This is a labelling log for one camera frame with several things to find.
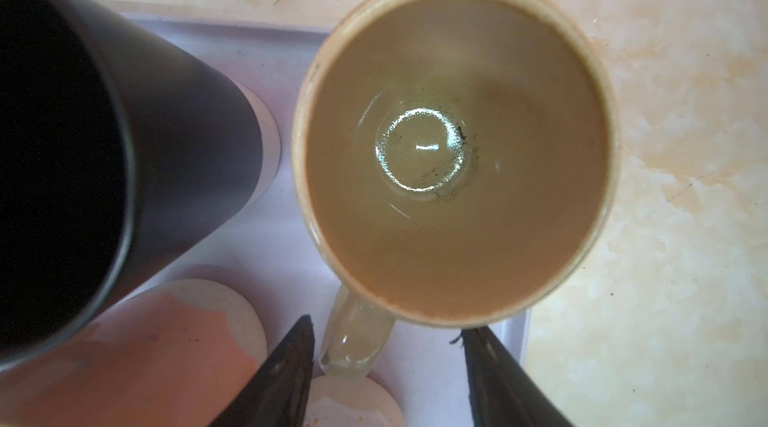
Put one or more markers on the beige mug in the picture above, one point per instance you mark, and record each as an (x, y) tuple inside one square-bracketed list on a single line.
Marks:
[(454, 162)]

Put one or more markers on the black mug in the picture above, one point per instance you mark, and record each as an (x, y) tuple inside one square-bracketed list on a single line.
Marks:
[(119, 152)]

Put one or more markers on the lavender silicone tray mat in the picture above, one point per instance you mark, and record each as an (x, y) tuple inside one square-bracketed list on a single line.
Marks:
[(266, 253)]

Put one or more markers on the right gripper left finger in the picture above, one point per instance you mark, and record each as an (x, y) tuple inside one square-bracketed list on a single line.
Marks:
[(278, 393)]

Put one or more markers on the white mug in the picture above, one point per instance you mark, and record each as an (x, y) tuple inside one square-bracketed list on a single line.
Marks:
[(336, 402)]

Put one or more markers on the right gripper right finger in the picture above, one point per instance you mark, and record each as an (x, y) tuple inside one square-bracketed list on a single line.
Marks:
[(500, 391)]

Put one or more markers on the orange mug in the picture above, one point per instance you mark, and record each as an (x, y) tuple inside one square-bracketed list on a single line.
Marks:
[(174, 355)]

